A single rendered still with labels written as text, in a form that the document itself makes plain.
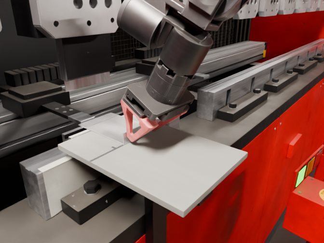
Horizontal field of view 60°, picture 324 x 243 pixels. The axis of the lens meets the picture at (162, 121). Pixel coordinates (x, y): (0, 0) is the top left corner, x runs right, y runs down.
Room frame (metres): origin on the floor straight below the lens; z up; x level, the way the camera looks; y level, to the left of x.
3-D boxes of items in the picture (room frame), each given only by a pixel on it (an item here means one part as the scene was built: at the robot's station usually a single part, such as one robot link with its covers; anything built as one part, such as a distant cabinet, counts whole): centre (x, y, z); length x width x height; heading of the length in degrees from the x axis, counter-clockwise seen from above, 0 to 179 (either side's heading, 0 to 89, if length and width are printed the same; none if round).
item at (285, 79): (1.25, -0.55, 0.89); 0.30 x 0.05 x 0.03; 141
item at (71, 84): (0.50, 0.13, 1.13); 0.10 x 0.02 x 0.10; 141
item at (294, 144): (1.20, -0.64, 0.59); 0.15 x 0.02 x 0.07; 141
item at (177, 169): (0.41, 0.02, 1.00); 0.26 x 0.18 x 0.01; 51
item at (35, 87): (0.61, 0.25, 1.01); 0.26 x 0.12 x 0.05; 51
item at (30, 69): (0.92, 0.31, 1.02); 0.37 x 0.06 x 0.04; 141
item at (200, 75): (0.96, -0.04, 1.01); 0.26 x 0.12 x 0.05; 51
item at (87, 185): (0.42, 0.13, 0.91); 0.03 x 0.03 x 0.02
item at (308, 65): (1.55, -0.80, 0.89); 0.30 x 0.05 x 0.03; 141
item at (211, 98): (1.48, -0.67, 0.92); 1.68 x 0.06 x 0.10; 141
